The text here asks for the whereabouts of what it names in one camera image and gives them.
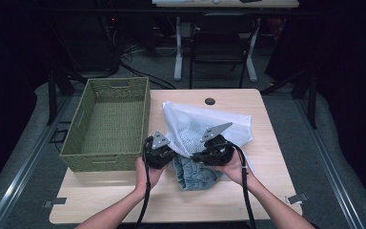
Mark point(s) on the black cabinet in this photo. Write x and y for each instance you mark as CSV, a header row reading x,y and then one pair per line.
x,y
85,41

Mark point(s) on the aluminium floor rail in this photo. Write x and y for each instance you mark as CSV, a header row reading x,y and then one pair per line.
x,y
22,171
330,168

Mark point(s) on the person's left hand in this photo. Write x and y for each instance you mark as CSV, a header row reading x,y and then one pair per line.
x,y
149,178

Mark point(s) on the white-legged desk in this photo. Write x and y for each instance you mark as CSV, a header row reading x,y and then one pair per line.
x,y
225,4

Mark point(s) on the black metal stand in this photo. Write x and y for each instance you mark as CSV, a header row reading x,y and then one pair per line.
x,y
313,95
52,95

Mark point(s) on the person's right hand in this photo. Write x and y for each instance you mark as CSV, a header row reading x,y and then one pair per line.
x,y
236,173

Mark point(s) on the black chair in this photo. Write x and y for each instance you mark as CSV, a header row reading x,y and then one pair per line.
x,y
219,47

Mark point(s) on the white mesh laundry bag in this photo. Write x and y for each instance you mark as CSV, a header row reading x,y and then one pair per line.
x,y
190,124

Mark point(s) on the grey table clip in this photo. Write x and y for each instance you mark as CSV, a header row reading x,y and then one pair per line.
x,y
55,201
296,198

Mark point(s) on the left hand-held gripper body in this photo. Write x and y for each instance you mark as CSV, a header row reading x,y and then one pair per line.
x,y
157,156

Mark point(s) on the light blue denim garment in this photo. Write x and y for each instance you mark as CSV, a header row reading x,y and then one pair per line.
x,y
195,176

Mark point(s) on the green woven basket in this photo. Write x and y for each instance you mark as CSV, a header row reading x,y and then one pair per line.
x,y
114,127

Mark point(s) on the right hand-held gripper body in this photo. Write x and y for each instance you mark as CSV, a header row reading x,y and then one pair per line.
x,y
217,152

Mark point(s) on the black floor bracket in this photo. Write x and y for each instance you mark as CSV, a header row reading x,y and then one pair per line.
x,y
58,135

